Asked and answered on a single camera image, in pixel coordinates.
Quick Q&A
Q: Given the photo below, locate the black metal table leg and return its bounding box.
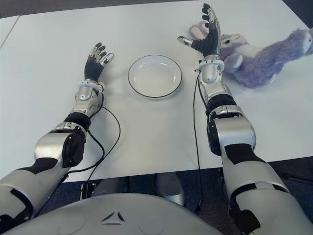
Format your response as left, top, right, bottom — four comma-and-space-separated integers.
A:
80, 182, 95, 199

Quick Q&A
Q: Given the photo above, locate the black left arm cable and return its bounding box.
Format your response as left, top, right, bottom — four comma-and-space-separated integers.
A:
61, 90, 122, 182

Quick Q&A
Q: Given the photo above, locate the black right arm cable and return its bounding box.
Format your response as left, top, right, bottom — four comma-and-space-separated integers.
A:
193, 68, 205, 213

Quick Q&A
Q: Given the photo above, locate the white plate black rim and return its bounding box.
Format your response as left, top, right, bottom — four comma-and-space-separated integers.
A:
128, 55, 183, 100

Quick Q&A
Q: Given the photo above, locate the grey robot torso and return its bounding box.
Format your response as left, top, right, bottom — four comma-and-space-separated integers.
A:
4, 192, 235, 235

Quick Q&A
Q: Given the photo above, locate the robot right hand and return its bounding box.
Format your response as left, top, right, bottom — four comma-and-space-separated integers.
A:
177, 3, 222, 57

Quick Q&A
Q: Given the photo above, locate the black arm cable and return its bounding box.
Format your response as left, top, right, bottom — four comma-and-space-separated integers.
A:
61, 90, 122, 182
193, 68, 205, 213

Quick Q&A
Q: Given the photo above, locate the silver robot left leg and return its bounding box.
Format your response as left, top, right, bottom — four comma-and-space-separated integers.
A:
94, 178, 128, 197

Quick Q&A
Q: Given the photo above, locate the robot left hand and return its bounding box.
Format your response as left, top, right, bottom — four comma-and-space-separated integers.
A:
84, 42, 115, 81

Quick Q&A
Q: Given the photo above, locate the purple plush bunny doll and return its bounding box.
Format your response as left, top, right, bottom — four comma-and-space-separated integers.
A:
188, 21, 313, 89

